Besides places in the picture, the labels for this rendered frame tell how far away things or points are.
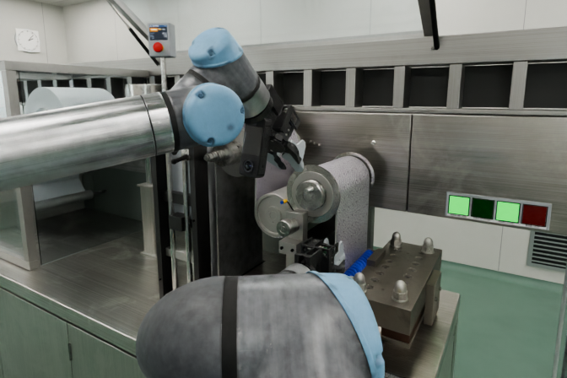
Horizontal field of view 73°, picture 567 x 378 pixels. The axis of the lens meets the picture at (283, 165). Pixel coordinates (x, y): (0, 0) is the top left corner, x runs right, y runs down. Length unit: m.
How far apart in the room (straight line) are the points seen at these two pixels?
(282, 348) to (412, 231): 3.44
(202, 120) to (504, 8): 3.24
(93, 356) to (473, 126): 1.26
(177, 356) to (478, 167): 0.97
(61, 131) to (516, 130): 1.03
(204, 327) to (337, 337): 0.12
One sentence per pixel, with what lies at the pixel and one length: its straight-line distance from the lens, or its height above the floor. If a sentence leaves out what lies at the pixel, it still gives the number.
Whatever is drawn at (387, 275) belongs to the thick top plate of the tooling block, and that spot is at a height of 1.03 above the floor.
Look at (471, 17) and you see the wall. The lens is 3.57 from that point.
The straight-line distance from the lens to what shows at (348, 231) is 1.06.
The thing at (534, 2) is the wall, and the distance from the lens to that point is 3.56.
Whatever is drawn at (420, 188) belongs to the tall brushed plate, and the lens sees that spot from 1.22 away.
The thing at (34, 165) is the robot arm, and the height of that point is 1.42.
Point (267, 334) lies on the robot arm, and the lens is 0.38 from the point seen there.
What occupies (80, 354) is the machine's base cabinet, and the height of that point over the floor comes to 0.73.
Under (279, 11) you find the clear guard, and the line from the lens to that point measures 1.30.
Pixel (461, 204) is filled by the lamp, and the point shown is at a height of 1.19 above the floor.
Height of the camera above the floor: 1.49
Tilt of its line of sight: 10 degrees down
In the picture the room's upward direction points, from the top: straight up
